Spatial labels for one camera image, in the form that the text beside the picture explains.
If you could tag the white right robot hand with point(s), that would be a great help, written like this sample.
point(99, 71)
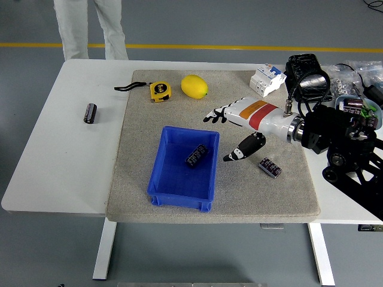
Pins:
point(260, 116)

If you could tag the dark cylindrical battery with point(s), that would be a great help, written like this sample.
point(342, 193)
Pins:
point(270, 166)
point(373, 121)
point(90, 113)
point(353, 103)
point(196, 156)

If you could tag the blue plastic box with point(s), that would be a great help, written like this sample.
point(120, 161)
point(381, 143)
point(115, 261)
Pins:
point(179, 185)

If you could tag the white blue circuit breaker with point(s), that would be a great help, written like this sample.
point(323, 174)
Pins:
point(266, 79)

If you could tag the black wrapped pouch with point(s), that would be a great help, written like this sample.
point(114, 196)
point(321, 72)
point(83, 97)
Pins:
point(305, 64)

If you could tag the grey-brown mat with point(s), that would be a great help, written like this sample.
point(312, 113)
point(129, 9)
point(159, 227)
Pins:
point(239, 185)

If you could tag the yellow lemon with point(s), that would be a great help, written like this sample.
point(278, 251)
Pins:
point(194, 86)

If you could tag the light blue bowl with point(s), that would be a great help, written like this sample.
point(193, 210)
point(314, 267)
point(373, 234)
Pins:
point(339, 101)

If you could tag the clear bag of washers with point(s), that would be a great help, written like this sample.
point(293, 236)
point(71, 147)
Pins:
point(339, 82)

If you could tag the yellow tape measure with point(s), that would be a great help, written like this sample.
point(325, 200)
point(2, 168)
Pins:
point(160, 91)

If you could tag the green plastic pieces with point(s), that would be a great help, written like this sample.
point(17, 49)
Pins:
point(367, 111)

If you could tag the black power adapter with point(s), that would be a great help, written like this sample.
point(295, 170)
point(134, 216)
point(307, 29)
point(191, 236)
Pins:
point(374, 93)

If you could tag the clear plastic bag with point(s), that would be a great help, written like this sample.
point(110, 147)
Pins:
point(371, 70)

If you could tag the white table leg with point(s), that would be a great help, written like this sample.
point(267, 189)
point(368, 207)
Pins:
point(321, 254)
point(104, 251)

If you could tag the person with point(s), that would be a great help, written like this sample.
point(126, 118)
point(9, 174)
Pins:
point(71, 30)

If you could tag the grey table bracket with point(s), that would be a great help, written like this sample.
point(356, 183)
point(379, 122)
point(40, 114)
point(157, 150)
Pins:
point(271, 226)

